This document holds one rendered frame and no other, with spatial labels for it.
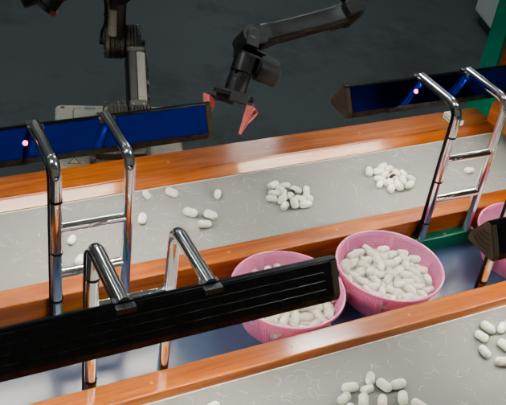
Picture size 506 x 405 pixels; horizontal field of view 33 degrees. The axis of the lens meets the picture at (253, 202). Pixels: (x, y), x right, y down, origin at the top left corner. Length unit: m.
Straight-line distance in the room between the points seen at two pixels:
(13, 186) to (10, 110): 1.86
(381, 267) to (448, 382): 0.37
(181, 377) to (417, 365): 0.52
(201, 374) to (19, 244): 0.58
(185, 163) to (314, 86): 2.24
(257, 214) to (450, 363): 0.63
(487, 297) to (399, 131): 0.75
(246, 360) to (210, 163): 0.73
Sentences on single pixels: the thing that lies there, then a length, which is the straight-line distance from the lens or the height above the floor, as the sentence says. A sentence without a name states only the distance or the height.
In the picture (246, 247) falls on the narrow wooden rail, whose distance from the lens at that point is 2.07.
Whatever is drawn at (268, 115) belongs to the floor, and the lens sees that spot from 4.17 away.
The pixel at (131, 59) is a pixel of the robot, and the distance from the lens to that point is 2.62.
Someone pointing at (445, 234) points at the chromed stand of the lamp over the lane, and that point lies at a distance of 2.35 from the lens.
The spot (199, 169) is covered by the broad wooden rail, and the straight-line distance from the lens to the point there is 2.32.
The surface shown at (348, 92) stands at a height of 1.10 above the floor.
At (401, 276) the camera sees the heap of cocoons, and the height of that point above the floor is 0.73.
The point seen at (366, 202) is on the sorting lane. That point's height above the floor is 0.74.
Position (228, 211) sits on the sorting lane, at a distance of 2.22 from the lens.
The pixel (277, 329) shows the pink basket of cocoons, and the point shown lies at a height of 0.75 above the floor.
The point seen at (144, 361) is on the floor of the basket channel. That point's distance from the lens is 1.89.
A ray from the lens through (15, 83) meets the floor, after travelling 4.29.
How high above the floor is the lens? 2.04
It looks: 35 degrees down
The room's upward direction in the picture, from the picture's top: 9 degrees clockwise
